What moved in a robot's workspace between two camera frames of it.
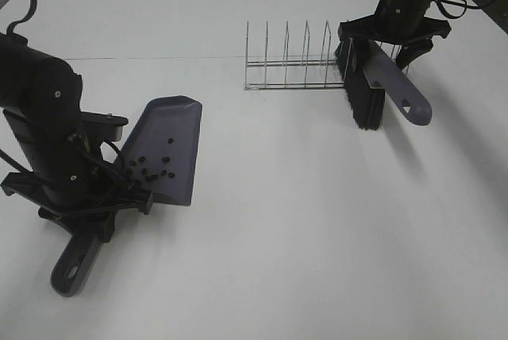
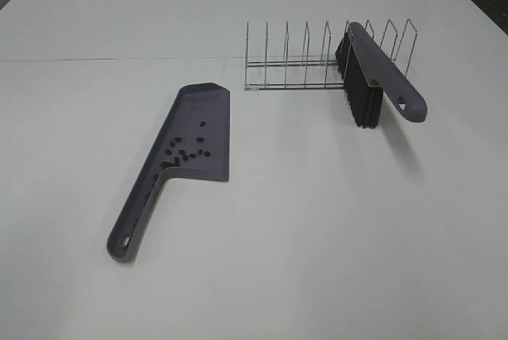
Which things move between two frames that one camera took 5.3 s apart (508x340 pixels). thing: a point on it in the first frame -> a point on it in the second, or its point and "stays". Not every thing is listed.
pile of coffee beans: [155, 176] -> [175, 152]
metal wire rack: [294, 73] stays
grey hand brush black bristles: [382, 72] stays
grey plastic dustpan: [160, 146] -> [195, 141]
